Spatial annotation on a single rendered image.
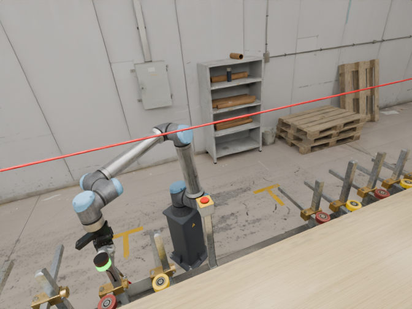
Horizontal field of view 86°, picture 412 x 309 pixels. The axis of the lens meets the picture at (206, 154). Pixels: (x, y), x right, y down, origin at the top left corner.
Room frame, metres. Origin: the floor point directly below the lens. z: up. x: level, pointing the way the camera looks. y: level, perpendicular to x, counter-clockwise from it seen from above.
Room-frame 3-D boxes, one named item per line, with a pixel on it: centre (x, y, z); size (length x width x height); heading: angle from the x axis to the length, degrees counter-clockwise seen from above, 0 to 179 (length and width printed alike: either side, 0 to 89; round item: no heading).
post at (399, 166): (1.31, -1.39, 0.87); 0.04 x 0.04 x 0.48; 18
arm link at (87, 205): (0.78, 0.54, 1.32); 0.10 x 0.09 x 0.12; 145
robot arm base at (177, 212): (1.50, 0.26, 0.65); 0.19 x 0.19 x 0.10
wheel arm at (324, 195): (1.23, -0.85, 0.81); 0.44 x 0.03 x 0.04; 18
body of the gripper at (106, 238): (0.77, 0.54, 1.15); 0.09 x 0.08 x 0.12; 108
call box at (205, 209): (0.85, 0.03, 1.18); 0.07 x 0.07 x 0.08; 18
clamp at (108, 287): (0.69, 0.54, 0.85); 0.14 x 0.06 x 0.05; 108
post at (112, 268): (0.70, 0.52, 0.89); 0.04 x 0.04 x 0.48; 18
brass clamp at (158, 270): (0.77, 0.30, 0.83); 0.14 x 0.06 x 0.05; 108
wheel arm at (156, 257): (0.85, 0.34, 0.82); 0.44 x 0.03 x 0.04; 18
